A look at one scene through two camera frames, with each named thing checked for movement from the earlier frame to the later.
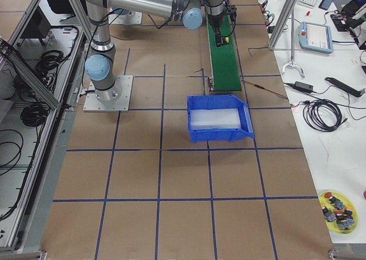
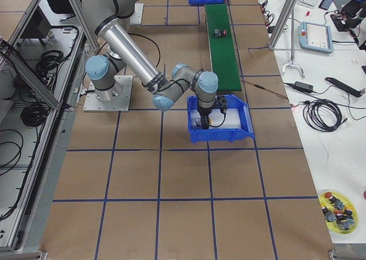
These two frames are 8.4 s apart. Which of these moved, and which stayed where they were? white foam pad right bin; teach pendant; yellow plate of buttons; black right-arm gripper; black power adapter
Moved: black right-arm gripper
Stayed: black power adapter; teach pendant; yellow plate of buttons; white foam pad right bin
